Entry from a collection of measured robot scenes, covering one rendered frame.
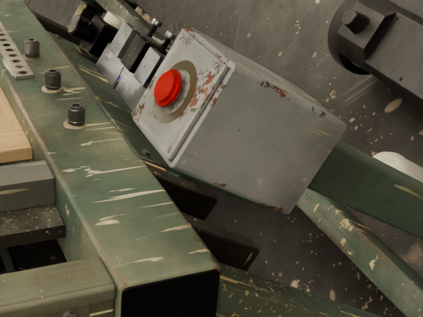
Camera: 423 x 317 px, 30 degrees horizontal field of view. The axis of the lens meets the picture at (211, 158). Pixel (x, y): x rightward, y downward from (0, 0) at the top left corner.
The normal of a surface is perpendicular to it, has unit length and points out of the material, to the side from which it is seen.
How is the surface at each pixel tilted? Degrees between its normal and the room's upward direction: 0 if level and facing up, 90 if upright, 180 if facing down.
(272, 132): 90
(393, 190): 90
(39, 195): 90
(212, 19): 0
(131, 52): 0
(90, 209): 60
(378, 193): 90
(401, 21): 0
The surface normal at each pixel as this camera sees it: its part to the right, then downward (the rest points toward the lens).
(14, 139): 0.07, -0.88
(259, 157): 0.41, 0.46
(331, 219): -0.75, -0.32
